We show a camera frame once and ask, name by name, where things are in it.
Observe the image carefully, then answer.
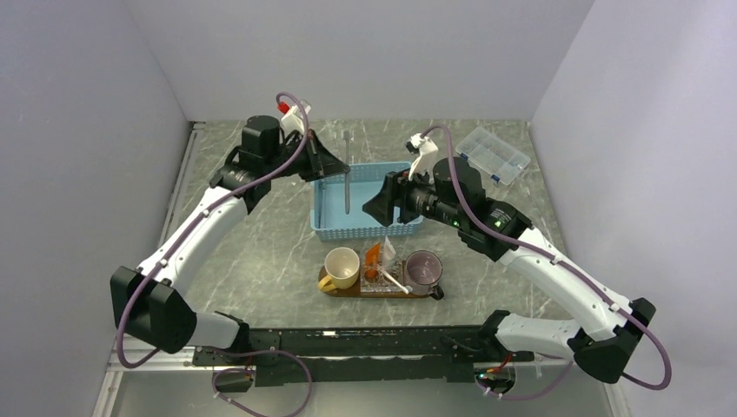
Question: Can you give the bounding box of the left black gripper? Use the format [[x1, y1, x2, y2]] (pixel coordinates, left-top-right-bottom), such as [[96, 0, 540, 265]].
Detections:
[[265, 129, 349, 183]]

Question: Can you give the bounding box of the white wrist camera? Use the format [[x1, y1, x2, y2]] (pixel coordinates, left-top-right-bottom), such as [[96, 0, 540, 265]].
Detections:
[[277, 100, 306, 136], [406, 134, 439, 180]]

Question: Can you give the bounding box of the purple ceramic mug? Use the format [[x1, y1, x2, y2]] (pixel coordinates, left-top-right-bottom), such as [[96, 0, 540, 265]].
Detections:
[[404, 250, 445, 301]]

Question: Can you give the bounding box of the purple cable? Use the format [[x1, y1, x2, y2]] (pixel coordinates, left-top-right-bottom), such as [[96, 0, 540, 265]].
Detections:
[[419, 124, 674, 391], [115, 91, 312, 370]]

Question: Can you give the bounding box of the light blue plastic basket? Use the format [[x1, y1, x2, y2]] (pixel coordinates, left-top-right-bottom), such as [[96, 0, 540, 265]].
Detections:
[[309, 162, 423, 242]]

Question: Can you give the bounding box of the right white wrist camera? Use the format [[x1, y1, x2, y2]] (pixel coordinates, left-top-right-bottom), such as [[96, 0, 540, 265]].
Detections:
[[406, 134, 439, 180]]

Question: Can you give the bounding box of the clear plastic compartment box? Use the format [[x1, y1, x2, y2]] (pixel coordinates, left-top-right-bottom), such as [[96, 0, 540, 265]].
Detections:
[[455, 126, 530, 186]]

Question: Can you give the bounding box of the brown wooden oval tray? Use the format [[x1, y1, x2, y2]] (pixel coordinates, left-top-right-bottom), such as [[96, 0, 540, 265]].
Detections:
[[317, 267, 430, 299]]

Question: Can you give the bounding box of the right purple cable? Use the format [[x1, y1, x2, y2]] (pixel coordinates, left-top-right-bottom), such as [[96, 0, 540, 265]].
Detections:
[[419, 124, 674, 391]]

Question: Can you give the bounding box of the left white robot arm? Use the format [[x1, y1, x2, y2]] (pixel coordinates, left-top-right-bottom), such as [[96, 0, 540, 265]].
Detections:
[[110, 116, 350, 365]]

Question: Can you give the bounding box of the orange capped toothpaste tube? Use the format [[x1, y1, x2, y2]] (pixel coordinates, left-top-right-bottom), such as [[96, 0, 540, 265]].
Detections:
[[363, 242, 381, 282]]

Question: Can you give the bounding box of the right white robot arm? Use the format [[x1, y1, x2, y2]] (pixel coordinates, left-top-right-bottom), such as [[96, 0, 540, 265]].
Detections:
[[362, 157, 656, 384]]

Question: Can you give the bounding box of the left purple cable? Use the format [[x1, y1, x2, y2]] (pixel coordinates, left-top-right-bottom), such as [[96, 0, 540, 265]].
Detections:
[[115, 91, 312, 370]]

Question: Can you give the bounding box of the clear acrylic toothbrush holder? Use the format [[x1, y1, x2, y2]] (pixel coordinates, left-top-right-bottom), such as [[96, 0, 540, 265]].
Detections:
[[359, 251, 408, 295]]

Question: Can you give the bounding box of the yellow ceramic mug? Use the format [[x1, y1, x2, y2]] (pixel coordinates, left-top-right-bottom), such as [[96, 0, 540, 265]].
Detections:
[[317, 247, 362, 292]]

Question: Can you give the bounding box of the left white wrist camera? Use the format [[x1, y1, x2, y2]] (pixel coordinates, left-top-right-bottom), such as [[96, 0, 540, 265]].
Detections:
[[277, 100, 306, 136]]

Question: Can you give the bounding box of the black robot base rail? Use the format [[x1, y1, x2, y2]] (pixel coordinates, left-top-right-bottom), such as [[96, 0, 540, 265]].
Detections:
[[192, 325, 534, 387]]

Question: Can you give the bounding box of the grey toothbrush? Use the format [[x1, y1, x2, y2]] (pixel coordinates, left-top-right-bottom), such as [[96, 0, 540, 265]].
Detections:
[[342, 130, 353, 215], [317, 181, 327, 228]]

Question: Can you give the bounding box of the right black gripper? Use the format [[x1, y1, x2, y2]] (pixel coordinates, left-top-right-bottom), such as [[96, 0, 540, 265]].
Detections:
[[362, 161, 464, 228]]

